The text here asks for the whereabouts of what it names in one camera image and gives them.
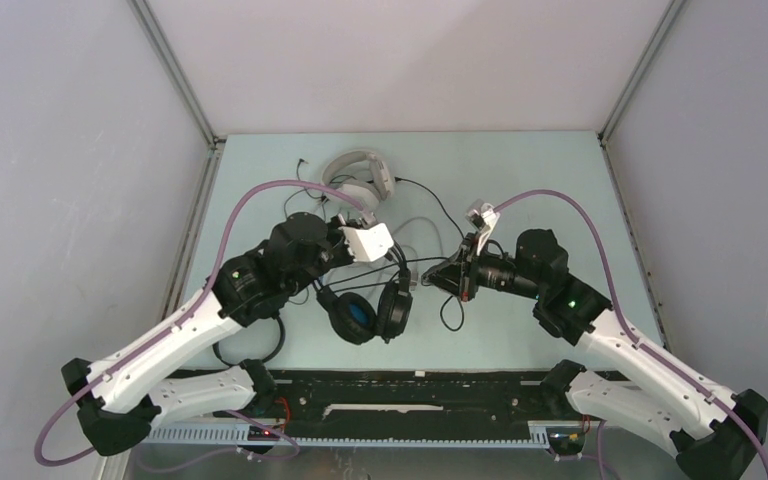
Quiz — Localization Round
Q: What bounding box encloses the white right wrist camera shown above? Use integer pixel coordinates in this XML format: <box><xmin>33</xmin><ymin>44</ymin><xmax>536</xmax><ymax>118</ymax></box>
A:
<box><xmin>465</xmin><ymin>199</ymin><xmax>500</xmax><ymax>254</ymax></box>

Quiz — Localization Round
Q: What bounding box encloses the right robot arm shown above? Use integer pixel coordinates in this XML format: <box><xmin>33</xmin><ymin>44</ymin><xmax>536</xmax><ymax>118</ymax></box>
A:
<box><xmin>422</xmin><ymin>229</ymin><xmax>768</xmax><ymax>479</ymax></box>

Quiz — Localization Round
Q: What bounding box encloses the aluminium corner frame post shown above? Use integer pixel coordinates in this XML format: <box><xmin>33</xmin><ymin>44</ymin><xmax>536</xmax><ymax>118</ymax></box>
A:
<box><xmin>126</xmin><ymin>0</ymin><xmax>226</xmax><ymax>150</ymax></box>
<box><xmin>598</xmin><ymin>0</ymin><xmax>688</xmax><ymax>147</ymax></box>

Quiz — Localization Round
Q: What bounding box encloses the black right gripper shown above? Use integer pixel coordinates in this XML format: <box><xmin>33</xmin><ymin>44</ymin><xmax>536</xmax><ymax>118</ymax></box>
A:
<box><xmin>421</xmin><ymin>231</ymin><xmax>543</xmax><ymax>303</ymax></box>

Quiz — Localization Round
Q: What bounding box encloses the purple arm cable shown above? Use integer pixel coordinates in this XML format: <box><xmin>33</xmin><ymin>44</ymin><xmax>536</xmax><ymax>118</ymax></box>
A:
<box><xmin>33</xmin><ymin>179</ymin><xmax>375</xmax><ymax>468</ymax></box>
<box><xmin>493</xmin><ymin>189</ymin><xmax>768</xmax><ymax>480</ymax></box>

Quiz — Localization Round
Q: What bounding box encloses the aluminium corner frame post left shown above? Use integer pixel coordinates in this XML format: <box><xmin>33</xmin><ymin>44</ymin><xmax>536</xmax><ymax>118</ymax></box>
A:
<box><xmin>126</xmin><ymin>0</ymin><xmax>226</xmax><ymax>150</ymax></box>

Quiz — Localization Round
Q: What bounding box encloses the white slotted cable duct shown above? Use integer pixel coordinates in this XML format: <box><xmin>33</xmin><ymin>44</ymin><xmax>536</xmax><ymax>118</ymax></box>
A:
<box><xmin>142</xmin><ymin>422</ymin><xmax>550</xmax><ymax>449</ymax></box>

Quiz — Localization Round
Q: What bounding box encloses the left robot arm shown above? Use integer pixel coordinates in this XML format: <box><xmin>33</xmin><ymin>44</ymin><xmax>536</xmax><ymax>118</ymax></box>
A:
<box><xmin>61</xmin><ymin>213</ymin><xmax>394</xmax><ymax>456</ymax></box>

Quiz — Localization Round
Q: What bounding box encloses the grey USB headset cable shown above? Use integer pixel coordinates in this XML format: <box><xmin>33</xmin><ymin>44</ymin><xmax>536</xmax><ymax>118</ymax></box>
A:
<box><xmin>393</xmin><ymin>216</ymin><xmax>445</xmax><ymax>266</ymax></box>

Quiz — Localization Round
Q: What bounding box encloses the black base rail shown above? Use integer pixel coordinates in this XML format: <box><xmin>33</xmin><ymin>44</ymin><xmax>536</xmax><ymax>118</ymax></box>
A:
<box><xmin>239</xmin><ymin>369</ymin><xmax>596</xmax><ymax>440</ymax></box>

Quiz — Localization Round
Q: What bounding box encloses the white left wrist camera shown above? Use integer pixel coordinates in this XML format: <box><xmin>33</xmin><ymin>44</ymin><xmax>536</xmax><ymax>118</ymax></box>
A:
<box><xmin>336</xmin><ymin>212</ymin><xmax>395</xmax><ymax>263</ymax></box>

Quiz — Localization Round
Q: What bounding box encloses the aluminium corner frame post right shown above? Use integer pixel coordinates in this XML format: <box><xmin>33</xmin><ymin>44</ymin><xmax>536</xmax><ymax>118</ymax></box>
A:
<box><xmin>598</xmin><ymin>0</ymin><xmax>688</xmax><ymax>147</ymax></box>

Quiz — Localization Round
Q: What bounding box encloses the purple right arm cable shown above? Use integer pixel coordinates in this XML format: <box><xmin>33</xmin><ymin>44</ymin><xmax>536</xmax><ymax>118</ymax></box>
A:
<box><xmin>493</xmin><ymin>189</ymin><xmax>768</xmax><ymax>480</ymax></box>

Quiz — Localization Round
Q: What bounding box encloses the small black on-ear headphones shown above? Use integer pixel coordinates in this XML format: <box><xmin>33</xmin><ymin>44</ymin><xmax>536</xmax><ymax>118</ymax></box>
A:
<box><xmin>211</xmin><ymin>316</ymin><xmax>287</xmax><ymax>367</ymax></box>

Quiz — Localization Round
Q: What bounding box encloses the black blue gaming headset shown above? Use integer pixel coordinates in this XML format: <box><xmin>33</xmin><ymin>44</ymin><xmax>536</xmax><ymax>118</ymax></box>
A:
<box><xmin>314</xmin><ymin>243</ymin><xmax>413</xmax><ymax>345</ymax></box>

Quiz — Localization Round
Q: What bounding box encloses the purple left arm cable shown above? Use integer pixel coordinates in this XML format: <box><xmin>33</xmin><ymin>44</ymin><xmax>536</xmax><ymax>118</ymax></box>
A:
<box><xmin>33</xmin><ymin>179</ymin><xmax>375</xmax><ymax>468</ymax></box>

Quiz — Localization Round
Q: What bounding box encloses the white grey gaming headset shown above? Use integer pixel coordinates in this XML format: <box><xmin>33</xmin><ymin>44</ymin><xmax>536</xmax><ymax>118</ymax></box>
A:
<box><xmin>321</xmin><ymin>150</ymin><xmax>396</xmax><ymax>210</ymax></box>

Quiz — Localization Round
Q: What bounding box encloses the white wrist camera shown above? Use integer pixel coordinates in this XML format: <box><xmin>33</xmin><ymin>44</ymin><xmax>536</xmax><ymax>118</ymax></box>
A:
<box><xmin>336</xmin><ymin>212</ymin><xmax>395</xmax><ymax>263</ymax></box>
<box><xmin>465</xmin><ymin>199</ymin><xmax>500</xmax><ymax>254</ymax></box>

